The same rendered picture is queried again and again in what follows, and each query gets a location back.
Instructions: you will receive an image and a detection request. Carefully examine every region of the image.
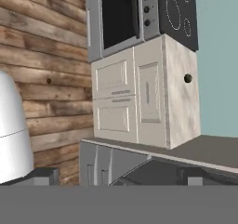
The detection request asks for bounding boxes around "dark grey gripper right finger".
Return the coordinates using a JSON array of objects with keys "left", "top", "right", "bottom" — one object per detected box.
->
[{"left": 178, "top": 167, "right": 238, "bottom": 187}]

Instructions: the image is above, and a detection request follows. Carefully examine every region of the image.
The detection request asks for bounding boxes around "white drawer front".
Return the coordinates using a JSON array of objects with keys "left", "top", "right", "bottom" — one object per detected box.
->
[
  {"left": 91, "top": 48, "right": 137, "bottom": 100},
  {"left": 92, "top": 95, "right": 139, "bottom": 144}
]

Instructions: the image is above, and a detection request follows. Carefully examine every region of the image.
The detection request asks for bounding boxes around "grey cupboard door handle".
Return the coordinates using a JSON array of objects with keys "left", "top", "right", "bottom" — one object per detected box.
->
[{"left": 145, "top": 81, "right": 151, "bottom": 105}]

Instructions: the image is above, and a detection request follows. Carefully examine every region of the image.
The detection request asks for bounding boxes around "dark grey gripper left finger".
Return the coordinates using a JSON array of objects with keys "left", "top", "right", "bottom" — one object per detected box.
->
[{"left": 7, "top": 166, "right": 60, "bottom": 187}]

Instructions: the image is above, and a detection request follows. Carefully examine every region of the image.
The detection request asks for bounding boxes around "grey fridge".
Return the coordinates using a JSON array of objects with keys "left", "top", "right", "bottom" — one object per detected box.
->
[{"left": 78, "top": 134, "right": 238, "bottom": 187}]

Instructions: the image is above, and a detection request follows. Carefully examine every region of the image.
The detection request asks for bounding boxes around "grey drawer handle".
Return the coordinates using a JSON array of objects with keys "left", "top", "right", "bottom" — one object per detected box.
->
[
  {"left": 111, "top": 89, "right": 133, "bottom": 96},
  {"left": 111, "top": 98, "right": 133, "bottom": 103}
]

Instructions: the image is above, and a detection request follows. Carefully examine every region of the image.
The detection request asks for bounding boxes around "stainless steel oven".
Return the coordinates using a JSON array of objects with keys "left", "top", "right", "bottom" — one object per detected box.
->
[{"left": 85, "top": 0, "right": 161, "bottom": 63}]

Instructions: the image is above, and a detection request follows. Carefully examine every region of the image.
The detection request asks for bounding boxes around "black hob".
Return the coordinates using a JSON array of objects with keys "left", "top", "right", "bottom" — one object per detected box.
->
[{"left": 157, "top": 0, "right": 200, "bottom": 53}]

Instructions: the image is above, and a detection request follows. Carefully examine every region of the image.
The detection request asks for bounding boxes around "white cupboard door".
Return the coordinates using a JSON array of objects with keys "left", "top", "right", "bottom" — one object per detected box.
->
[{"left": 133, "top": 34, "right": 169, "bottom": 150}]

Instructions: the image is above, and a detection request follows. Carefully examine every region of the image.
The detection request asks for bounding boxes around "white rounded dome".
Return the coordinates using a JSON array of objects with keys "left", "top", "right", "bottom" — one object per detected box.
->
[{"left": 0, "top": 71, "right": 35, "bottom": 185}]

